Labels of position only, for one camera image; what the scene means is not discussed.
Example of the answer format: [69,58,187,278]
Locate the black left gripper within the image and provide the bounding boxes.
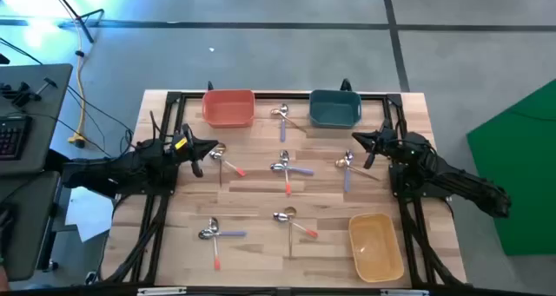
[170,122,220,179]

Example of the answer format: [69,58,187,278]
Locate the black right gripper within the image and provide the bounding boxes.
[351,120,408,170]

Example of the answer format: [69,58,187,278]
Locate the blue-handled silver spoon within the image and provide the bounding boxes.
[198,228,248,240]
[342,149,355,194]
[269,162,315,177]
[279,103,290,143]

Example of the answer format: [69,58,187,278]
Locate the gold spoon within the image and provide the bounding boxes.
[334,157,381,182]
[284,206,298,260]
[215,142,228,187]

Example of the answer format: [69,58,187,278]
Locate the orange plastic bin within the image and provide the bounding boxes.
[202,89,256,129]

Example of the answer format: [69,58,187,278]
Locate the teal plastic bin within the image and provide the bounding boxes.
[308,89,363,130]

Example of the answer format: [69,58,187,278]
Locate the spoons near top center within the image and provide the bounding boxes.
[269,108,308,134]

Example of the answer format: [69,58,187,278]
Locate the yellow plastic bin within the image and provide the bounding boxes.
[347,212,406,284]

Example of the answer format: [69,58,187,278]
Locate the white paper sheet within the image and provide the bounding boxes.
[63,186,115,244]

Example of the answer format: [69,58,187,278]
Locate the green board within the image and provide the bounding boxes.
[466,77,556,257]

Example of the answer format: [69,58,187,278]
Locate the grey desk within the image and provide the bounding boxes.
[0,62,74,177]

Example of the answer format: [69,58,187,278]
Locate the black stand legs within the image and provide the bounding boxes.
[43,0,106,44]

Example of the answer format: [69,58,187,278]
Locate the black clamp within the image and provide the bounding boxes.
[0,76,58,109]

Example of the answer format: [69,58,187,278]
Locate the black keyboard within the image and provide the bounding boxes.
[0,115,33,161]

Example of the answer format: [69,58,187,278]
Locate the dark grey chair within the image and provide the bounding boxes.
[0,170,63,283]

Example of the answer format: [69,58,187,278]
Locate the black aluminium table frame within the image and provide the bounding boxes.
[102,89,473,291]

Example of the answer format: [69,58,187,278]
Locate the black cable bundle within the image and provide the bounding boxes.
[97,195,173,285]
[398,198,468,288]

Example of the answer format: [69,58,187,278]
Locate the yellow cable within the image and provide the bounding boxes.
[67,16,89,148]

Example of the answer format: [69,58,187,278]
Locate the silver metal bracket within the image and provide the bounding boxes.
[380,288,432,296]
[136,286,189,296]

